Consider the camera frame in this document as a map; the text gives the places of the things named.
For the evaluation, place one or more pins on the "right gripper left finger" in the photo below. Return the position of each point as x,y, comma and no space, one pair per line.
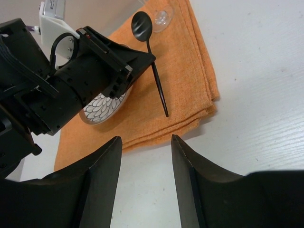
80,195

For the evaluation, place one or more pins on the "orange cloth napkin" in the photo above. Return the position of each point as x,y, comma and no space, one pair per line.
190,88

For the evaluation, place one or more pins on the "clear wine glass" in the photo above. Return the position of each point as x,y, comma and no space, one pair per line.
161,12

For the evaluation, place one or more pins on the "floral patterned ceramic plate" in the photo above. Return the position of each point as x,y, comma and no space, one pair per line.
102,108

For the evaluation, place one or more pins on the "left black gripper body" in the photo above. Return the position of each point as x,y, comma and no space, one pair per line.
99,66

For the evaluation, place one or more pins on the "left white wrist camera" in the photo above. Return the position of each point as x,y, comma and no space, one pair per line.
52,25

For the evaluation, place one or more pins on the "black spoon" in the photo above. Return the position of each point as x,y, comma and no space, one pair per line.
142,30

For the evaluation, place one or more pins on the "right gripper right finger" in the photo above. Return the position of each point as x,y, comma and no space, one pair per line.
210,196

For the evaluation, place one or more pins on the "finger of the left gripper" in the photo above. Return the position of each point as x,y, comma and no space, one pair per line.
139,61

